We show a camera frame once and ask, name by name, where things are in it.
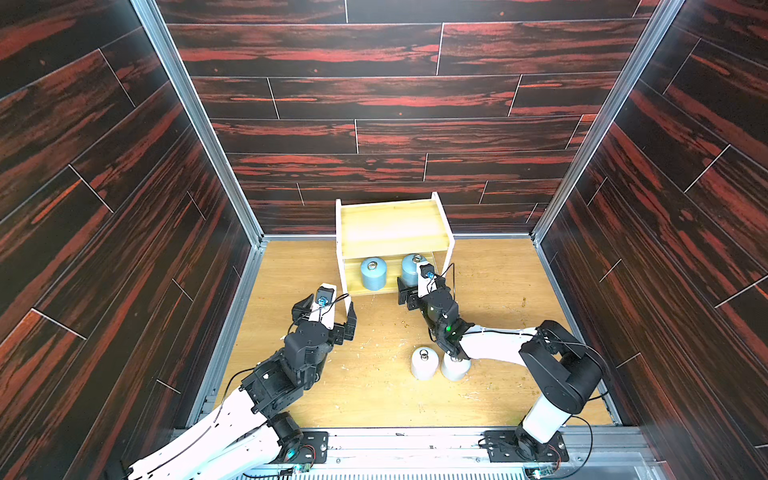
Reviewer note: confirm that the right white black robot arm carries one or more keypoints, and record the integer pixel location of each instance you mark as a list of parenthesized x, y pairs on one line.
[(566, 371)]

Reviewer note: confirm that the aluminium front rail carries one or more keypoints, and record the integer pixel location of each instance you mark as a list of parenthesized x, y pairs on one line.
[(595, 452)]

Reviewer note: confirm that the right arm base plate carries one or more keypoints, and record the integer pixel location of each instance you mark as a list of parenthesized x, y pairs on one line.
[(517, 446)]

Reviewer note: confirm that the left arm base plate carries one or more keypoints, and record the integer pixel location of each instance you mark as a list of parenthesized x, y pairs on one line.
[(311, 449)]

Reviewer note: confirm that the white tea canister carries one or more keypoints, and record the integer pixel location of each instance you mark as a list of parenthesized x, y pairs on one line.
[(454, 369), (424, 363)]

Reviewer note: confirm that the blue tea canister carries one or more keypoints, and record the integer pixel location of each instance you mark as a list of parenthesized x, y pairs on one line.
[(374, 273), (410, 266)]

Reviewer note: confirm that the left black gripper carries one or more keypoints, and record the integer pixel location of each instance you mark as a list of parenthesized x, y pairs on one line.
[(337, 334)]

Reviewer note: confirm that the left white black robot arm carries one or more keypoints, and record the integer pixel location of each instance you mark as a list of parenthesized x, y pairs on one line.
[(252, 427)]

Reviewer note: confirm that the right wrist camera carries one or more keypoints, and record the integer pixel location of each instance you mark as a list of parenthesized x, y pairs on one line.
[(426, 278)]

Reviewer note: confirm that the white wooden two-tier shelf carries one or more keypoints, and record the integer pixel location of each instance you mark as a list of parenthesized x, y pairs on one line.
[(389, 231)]

